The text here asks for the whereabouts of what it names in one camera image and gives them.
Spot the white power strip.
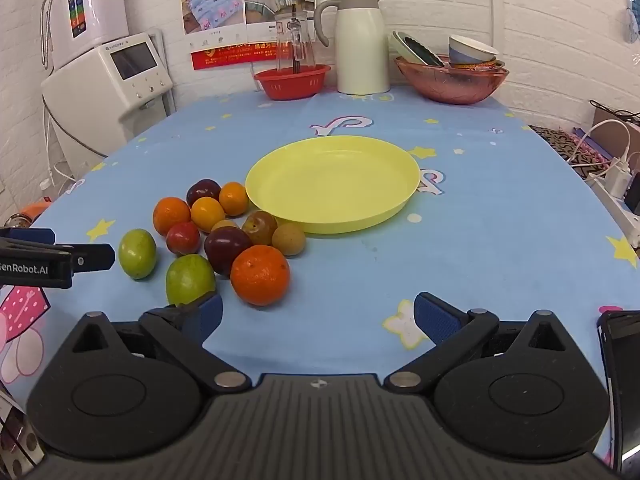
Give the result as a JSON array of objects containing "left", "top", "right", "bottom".
[{"left": 587, "top": 172, "right": 640, "bottom": 248}]

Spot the yellow-orange kumquat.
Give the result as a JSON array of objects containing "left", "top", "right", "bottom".
[{"left": 190, "top": 197, "right": 226, "bottom": 233}]

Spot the red plum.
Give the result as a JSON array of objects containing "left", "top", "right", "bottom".
[{"left": 166, "top": 221, "right": 202, "bottom": 257}]

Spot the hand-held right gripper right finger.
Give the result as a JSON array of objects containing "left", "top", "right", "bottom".
[{"left": 384, "top": 291, "right": 576, "bottom": 391}]

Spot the small orange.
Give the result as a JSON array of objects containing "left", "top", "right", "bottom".
[{"left": 219, "top": 182, "right": 250, "bottom": 217}]

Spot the white and blue bowl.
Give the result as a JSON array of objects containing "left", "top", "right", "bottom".
[{"left": 448, "top": 35, "right": 500, "bottom": 66}]

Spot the patterned rim bowl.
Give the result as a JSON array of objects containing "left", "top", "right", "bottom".
[{"left": 448, "top": 59, "right": 506, "bottom": 72}]

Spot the medium orange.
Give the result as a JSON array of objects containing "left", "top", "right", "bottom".
[{"left": 152, "top": 197, "right": 192, "bottom": 237}]

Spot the cardboard box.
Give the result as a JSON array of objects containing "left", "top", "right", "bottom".
[{"left": 592, "top": 120, "right": 640, "bottom": 166}]

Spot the small dark purple plum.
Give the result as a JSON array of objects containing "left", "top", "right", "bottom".
[{"left": 186, "top": 179, "right": 222, "bottom": 207}]

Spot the large orange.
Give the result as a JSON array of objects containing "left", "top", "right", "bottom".
[{"left": 230, "top": 245, "right": 292, "bottom": 307}]

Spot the red plastic basket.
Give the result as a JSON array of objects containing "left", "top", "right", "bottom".
[{"left": 253, "top": 64, "right": 332, "bottom": 101}]

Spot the bedding wall poster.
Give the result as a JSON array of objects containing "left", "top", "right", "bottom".
[{"left": 179, "top": 0, "right": 318, "bottom": 71}]

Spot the white appliance cable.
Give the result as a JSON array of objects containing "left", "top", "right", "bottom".
[{"left": 42, "top": 105, "right": 76, "bottom": 196}]

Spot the dark patterned cloth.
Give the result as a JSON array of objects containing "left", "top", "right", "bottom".
[{"left": 529, "top": 125, "right": 611, "bottom": 181}]

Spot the black adapter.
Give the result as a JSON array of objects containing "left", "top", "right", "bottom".
[{"left": 625, "top": 172, "right": 640, "bottom": 213}]

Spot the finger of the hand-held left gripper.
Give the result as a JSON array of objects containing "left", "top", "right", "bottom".
[
  {"left": 70, "top": 243, "right": 117, "bottom": 274},
  {"left": 0, "top": 226, "right": 56, "bottom": 247}
]

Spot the white charger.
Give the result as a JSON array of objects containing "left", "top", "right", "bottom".
[{"left": 605, "top": 157, "right": 632, "bottom": 198}]

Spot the white thermos jug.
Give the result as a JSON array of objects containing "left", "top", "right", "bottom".
[{"left": 313, "top": 0, "right": 392, "bottom": 95}]

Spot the white wall pipe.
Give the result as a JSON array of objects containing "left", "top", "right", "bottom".
[{"left": 487, "top": 0, "right": 503, "bottom": 51}]

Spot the white water purifier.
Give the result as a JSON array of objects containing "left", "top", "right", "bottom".
[{"left": 42, "top": 0, "right": 128, "bottom": 71}]

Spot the white appliance with screen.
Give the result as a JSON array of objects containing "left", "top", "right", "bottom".
[{"left": 41, "top": 32, "right": 175, "bottom": 173}]

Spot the pink glass bowl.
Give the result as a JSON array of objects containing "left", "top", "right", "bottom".
[{"left": 394, "top": 55, "right": 510, "bottom": 106}]

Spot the large dark purple plum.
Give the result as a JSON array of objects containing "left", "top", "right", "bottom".
[{"left": 204, "top": 226, "right": 253, "bottom": 277}]

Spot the yellow plastic plate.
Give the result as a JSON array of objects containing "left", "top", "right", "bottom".
[{"left": 245, "top": 136, "right": 421, "bottom": 235}]

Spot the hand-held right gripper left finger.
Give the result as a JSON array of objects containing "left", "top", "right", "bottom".
[{"left": 62, "top": 292, "right": 253, "bottom": 393}]

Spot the brown longan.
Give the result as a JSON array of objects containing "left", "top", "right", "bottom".
[{"left": 271, "top": 223, "right": 307, "bottom": 258}]

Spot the white charger cable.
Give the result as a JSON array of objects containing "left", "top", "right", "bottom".
[{"left": 570, "top": 119, "right": 632, "bottom": 166}]

